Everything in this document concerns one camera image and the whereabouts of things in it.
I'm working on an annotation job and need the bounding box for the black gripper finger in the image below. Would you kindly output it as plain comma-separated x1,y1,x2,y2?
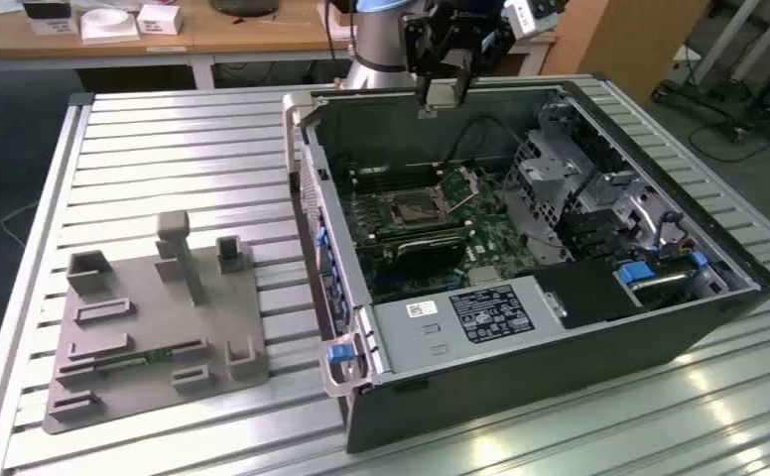
412,71,442,108
451,67,479,107

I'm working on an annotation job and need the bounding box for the silver CPU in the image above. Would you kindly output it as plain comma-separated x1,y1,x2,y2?
423,81,460,111

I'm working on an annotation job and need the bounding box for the metal socket cover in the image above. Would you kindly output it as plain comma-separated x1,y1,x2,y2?
430,166,487,207

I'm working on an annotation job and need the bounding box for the RAM slot with white clips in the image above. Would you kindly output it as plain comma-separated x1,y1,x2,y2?
349,166,440,177
351,177,442,188

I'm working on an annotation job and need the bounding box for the CPU socket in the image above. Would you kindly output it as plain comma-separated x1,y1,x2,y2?
383,186,452,230

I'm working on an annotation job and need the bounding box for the wooden cabinet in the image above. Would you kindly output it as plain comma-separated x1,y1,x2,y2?
542,0,714,108

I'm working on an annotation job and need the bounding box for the wooden desk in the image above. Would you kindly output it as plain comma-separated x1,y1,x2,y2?
0,0,562,90

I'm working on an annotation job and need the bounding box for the metal drive cage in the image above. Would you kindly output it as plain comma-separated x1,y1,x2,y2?
504,96,669,267

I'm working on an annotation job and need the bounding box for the green RAM stick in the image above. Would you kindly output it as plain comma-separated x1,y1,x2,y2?
92,346,178,373
365,228,464,250

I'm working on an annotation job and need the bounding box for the green motherboard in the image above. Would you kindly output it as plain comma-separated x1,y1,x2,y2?
341,161,539,303

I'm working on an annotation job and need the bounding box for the black round object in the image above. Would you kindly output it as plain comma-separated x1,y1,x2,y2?
209,0,279,17

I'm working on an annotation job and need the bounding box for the black graphics card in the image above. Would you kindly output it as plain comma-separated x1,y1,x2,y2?
389,236,467,273

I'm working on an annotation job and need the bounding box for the silver chipset heatsink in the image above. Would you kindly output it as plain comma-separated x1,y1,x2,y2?
468,266,504,288

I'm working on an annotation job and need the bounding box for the white printed box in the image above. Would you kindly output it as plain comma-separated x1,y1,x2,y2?
134,3,186,37

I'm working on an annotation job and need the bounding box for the wheeled equipment cart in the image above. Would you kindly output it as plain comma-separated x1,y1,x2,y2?
649,0,770,148

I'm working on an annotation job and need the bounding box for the black plastic shroud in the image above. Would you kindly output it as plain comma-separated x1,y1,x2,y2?
531,258,651,332

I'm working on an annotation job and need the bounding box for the white round bowl stand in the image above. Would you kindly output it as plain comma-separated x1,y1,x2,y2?
77,8,142,47

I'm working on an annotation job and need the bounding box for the grey power supply unit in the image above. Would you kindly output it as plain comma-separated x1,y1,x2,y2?
364,277,568,376

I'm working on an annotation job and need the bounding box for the blue case latch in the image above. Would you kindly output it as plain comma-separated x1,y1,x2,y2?
324,340,356,367

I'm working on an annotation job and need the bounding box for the white box with black top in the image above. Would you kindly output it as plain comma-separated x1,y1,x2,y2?
21,0,76,37

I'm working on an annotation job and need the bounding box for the grey parts rack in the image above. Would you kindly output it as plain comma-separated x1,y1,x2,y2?
41,210,272,435

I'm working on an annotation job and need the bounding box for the black open PC case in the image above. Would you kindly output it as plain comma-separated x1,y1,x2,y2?
280,73,770,455

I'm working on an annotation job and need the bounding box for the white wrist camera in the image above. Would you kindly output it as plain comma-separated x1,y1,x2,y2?
500,0,562,39

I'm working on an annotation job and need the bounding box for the grey case handle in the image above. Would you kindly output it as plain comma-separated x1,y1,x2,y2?
280,91,325,131
316,302,373,399

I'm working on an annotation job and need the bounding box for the blue drive carrier handle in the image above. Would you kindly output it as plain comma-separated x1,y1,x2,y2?
613,261,657,290

